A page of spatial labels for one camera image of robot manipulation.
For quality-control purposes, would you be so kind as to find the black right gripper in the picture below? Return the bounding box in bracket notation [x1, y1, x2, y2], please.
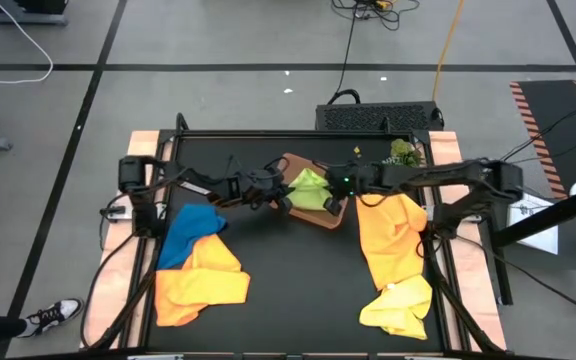
[322, 163, 386, 218]

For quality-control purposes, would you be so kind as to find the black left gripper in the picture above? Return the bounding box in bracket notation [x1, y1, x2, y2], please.
[234, 167, 295, 216]

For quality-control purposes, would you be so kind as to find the tan plastic basket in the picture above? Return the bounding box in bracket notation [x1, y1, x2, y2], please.
[269, 152, 350, 231]

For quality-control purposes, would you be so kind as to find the green microfiber towel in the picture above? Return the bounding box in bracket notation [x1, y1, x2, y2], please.
[285, 168, 335, 212]

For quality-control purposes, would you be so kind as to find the orange microfiber towel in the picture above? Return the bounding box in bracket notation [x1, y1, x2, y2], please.
[355, 192, 430, 293]
[154, 233, 252, 328]

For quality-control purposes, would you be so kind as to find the blue microfiber towel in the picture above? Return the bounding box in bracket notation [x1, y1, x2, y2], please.
[156, 203, 230, 272]

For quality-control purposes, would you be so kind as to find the yellow microfiber towel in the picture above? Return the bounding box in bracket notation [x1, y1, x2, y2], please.
[358, 273, 434, 342]

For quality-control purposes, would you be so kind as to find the potted succulent plant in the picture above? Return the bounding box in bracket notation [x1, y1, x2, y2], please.
[380, 138, 425, 169]

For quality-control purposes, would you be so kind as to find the plywood base board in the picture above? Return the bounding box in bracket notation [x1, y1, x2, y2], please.
[80, 130, 175, 350]
[427, 130, 509, 352]

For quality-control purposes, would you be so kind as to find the white paper sheet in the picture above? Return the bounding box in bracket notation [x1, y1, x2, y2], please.
[505, 192, 561, 256]

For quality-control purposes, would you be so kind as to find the black metal beam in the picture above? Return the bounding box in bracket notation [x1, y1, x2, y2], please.
[490, 178, 576, 250]

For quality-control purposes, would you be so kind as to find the black ramp with striped edges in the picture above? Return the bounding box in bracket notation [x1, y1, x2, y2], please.
[509, 78, 576, 201]

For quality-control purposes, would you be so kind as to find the grey desk foot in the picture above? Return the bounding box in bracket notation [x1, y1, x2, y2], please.
[0, 0, 70, 28]

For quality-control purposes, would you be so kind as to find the black table frame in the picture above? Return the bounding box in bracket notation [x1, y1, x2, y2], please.
[80, 112, 509, 360]

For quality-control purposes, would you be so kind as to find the black power cable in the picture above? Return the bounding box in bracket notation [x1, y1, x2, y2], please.
[334, 4, 363, 105]

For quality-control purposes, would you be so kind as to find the yellow power cable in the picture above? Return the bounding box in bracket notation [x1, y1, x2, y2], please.
[431, 0, 467, 103]

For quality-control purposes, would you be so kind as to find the black cable bundle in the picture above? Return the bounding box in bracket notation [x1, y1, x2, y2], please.
[331, 0, 422, 33]

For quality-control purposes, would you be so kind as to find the white floor cable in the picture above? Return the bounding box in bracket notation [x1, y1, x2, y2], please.
[0, 0, 55, 86]

